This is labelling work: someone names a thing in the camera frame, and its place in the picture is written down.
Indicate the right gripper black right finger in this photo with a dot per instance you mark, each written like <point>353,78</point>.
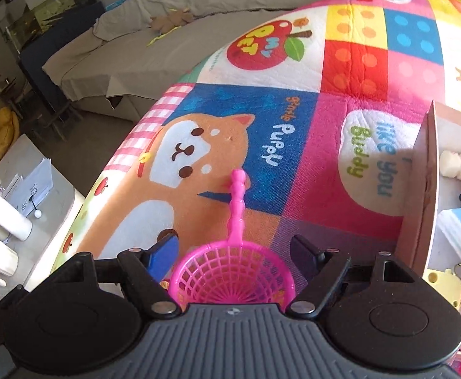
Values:
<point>324,272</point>

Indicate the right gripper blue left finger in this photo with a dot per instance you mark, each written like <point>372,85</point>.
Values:
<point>143,271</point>

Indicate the pink plastic basket scoop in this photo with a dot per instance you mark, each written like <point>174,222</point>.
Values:
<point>234,270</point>

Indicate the pink cardboard box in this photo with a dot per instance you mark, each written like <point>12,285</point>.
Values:
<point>421,244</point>

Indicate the white side table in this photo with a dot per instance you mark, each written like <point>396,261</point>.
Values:
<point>30,261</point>

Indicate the stack of papers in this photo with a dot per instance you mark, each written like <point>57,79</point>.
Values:
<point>30,191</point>

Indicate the colourful cartoon play mat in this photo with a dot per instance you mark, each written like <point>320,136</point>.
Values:
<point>320,107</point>

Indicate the white cylinder bottle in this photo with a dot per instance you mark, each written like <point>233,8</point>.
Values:
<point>13,221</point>

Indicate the beige sofa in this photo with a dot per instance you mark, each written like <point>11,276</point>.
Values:
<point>127,66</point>

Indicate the dark tv cabinet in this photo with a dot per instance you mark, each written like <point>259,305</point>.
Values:
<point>46,60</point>

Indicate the brown plush on sofa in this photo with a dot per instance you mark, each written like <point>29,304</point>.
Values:
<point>174,19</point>

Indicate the fish tank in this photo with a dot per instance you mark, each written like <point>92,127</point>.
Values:
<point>23,21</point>

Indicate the yellow bell keychain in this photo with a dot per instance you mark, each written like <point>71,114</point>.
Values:
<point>447,283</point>

